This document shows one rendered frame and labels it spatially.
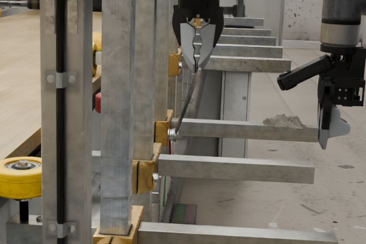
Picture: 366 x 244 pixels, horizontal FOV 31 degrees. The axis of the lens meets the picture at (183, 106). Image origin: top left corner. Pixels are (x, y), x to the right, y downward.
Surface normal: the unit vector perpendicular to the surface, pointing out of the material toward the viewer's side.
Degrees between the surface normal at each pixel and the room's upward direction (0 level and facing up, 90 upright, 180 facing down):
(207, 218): 0
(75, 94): 90
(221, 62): 90
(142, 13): 90
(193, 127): 90
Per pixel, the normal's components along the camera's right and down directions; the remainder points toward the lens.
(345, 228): 0.04, -0.98
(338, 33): -0.32, 0.18
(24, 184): 0.23, 0.21
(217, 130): -0.07, 0.21
